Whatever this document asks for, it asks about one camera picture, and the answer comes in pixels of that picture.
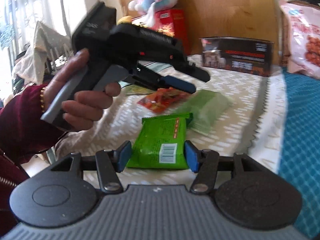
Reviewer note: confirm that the patchwork printed blanket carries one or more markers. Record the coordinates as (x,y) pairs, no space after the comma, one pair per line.
(237,110)

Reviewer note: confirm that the wooden headboard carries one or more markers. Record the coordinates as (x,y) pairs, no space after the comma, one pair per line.
(225,10)

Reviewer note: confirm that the pale green snack packet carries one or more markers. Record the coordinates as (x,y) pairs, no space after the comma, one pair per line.
(205,107)

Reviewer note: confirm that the teal patterned quilt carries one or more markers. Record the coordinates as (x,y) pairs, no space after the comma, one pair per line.
(302,130)

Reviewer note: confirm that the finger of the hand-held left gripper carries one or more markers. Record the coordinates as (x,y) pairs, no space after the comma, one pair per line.
(178,83)
(198,73)

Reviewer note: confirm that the red gift box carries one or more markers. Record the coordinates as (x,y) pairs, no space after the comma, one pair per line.
(178,25)

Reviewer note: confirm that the black sheep print box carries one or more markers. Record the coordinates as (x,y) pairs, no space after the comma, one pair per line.
(237,55)

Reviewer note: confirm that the person's dark red jacket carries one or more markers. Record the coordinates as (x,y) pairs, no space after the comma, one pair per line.
(10,185)

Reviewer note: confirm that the red orange snack packet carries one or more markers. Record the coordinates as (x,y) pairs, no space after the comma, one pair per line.
(160,101)

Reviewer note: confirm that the pale crumpled cloth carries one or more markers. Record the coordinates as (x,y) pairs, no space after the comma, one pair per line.
(40,52)

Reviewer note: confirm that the yellow green snack packet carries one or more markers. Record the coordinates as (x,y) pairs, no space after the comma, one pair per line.
(135,89)

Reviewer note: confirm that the large pink snack bag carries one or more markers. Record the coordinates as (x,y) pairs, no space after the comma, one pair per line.
(305,42)

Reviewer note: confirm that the yellow duck plush toy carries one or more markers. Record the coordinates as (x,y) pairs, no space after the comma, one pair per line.
(125,20)

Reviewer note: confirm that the person's left hand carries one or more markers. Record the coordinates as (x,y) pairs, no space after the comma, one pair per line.
(85,107)

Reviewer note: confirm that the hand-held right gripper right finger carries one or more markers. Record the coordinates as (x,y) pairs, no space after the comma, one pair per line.
(191,157)

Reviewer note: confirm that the person's left forearm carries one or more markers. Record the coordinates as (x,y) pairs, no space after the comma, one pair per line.
(22,120)

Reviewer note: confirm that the white lace curtain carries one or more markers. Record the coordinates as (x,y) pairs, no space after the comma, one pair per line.
(22,7)

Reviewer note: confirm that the bright green snack packet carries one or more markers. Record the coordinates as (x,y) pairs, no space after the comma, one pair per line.
(160,135)

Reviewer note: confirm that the pastel unicorn plush toy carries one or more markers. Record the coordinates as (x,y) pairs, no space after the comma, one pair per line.
(155,0)

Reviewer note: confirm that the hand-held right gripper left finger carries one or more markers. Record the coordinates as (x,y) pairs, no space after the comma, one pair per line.
(123,156)

